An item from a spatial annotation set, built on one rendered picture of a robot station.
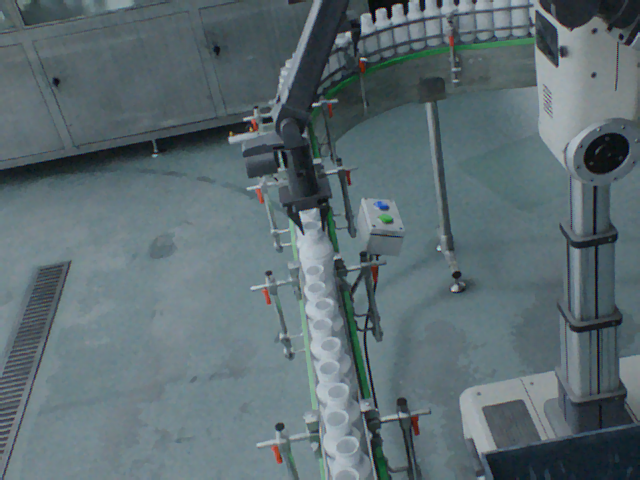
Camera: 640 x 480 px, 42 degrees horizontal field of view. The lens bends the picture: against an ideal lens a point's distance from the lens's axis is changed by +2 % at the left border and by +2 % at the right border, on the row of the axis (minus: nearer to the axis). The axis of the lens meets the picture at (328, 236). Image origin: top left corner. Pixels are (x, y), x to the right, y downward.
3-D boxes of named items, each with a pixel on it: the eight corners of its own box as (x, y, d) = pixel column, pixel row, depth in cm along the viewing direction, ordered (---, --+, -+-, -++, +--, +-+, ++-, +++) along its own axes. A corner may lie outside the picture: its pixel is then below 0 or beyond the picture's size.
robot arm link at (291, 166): (309, 141, 149) (306, 128, 154) (272, 149, 149) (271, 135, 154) (315, 174, 153) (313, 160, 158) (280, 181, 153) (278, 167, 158)
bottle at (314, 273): (325, 317, 173) (311, 257, 164) (348, 326, 170) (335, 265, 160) (309, 335, 170) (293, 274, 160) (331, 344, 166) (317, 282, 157)
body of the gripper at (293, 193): (333, 201, 156) (326, 168, 152) (281, 211, 156) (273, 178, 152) (329, 185, 162) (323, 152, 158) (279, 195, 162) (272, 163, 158)
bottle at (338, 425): (337, 508, 132) (319, 436, 124) (334, 478, 137) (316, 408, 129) (374, 501, 132) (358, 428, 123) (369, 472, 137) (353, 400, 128)
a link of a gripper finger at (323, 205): (336, 237, 160) (327, 197, 155) (300, 244, 160) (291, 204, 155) (332, 219, 166) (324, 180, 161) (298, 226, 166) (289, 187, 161)
